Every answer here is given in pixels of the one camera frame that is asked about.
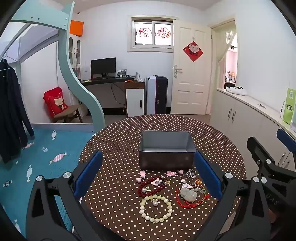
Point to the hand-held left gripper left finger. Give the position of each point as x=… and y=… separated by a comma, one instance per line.
x=89, y=171

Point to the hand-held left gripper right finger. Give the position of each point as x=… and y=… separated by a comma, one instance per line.
x=208, y=176

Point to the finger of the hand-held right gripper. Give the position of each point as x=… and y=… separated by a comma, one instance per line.
x=256, y=150
x=286, y=139

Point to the grey metal tin box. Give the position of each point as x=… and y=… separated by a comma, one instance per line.
x=166, y=160

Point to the green paper bag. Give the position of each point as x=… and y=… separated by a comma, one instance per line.
x=289, y=106

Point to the white sideboard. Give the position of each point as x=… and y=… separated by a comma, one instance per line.
x=242, y=115

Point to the brown polka dot tablecloth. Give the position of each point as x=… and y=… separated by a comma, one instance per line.
x=115, y=143

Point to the bunch of keys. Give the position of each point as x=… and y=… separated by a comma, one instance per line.
x=262, y=106

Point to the silver bell charm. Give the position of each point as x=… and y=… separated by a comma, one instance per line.
x=164, y=182

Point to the small pink bear charm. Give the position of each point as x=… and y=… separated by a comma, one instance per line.
x=142, y=174

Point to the blue candy print rug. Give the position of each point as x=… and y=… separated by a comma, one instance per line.
x=46, y=139

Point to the white bag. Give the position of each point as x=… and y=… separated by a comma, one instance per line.
x=235, y=90

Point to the wooden chair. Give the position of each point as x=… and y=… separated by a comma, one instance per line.
x=68, y=111

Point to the red cat cushion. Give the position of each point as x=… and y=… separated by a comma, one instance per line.
x=55, y=102

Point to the small white cabinet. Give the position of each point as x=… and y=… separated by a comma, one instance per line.
x=134, y=102

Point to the white panel door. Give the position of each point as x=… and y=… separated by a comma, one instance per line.
x=189, y=92

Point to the dark top desk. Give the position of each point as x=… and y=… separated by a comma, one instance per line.
x=104, y=80

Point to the dark suitcase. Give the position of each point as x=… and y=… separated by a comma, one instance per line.
x=161, y=92

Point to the white carton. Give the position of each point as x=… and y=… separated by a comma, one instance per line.
x=84, y=73

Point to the dark hanging jacket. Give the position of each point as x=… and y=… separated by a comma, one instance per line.
x=11, y=104

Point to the sheer white curtain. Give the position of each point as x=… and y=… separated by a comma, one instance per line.
x=225, y=51

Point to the black computer monitor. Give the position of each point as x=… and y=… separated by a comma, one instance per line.
x=103, y=66

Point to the red diamond door decoration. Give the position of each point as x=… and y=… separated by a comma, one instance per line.
x=193, y=51

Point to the white glass-door cabinet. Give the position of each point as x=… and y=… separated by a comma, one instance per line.
x=75, y=51

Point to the orange box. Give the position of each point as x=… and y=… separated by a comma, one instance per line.
x=77, y=28

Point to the red window decal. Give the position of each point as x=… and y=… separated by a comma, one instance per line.
x=164, y=32
x=142, y=32

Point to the white framed window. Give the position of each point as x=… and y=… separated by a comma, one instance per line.
x=152, y=20

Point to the light teal loft bed frame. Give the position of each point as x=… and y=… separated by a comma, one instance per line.
x=76, y=76

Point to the small photo frame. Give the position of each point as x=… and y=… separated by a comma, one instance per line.
x=121, y=73

